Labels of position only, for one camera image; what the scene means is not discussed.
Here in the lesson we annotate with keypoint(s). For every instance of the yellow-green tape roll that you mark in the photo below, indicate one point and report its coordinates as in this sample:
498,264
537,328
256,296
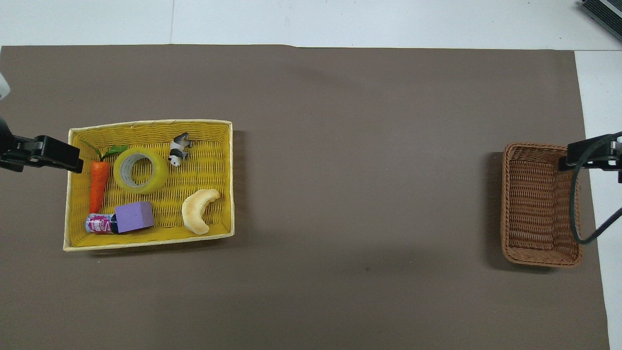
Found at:
158,172

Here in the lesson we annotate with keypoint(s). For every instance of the orange toy carrot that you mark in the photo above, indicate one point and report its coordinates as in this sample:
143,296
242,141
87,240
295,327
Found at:
98,184

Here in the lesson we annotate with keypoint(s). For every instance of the purple foam block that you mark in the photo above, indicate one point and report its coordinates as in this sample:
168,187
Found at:
135,217

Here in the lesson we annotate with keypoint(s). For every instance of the yellow wicker basket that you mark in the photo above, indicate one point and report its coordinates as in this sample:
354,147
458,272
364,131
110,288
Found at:
204,175

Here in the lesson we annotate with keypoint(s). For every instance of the brown wicker basket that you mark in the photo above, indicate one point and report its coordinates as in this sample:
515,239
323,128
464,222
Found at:
532,204

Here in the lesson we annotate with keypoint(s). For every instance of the crescent bread roll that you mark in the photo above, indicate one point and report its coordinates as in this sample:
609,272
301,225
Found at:
194,214

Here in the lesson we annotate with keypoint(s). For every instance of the pink drink can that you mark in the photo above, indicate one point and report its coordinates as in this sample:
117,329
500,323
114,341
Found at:
98,224

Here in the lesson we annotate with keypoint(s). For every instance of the black and white animal figurine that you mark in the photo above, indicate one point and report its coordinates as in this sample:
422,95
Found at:
178,151

